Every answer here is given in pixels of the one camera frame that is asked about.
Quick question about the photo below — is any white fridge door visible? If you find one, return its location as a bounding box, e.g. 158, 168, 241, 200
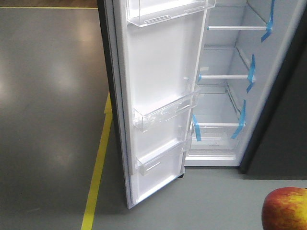
97, 0, 210, 208

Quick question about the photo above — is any red yellow apple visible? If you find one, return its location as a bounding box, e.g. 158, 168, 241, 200
261, 187, 307, 230

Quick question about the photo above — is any middle fridge shelf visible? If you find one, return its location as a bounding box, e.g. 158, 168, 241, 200
199, 46, 255, 82

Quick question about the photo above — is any fridge shelf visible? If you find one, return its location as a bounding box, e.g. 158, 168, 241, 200
199, 46, 255, 82
207, 4, 267, 31

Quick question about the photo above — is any white fridge body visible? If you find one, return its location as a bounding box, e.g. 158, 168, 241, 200
185, 0, 307, 167

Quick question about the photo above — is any upper fridge shelf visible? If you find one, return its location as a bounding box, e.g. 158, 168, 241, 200
207, 4, 267, 31

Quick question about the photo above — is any dark grey fridge right door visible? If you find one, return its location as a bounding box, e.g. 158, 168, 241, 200
238, 13, 307, 180

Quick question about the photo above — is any middle clear door bin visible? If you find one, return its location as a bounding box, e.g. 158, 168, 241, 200
132, 81, 200, 133

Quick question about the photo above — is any clear door bin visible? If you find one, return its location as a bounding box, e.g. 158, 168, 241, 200
132, 81, 200, 133
126, 0, 216, 27
137, 136, 192, 176

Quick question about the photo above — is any lower clear door bin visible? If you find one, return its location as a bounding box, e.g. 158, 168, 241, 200
137, 136, 192, 176

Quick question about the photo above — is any clear crisper drawer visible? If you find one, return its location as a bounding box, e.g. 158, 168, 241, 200
190, 122, 246, 151

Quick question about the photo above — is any upper clear door bin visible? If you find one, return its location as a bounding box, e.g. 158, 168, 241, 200
126, 0, 216, 27

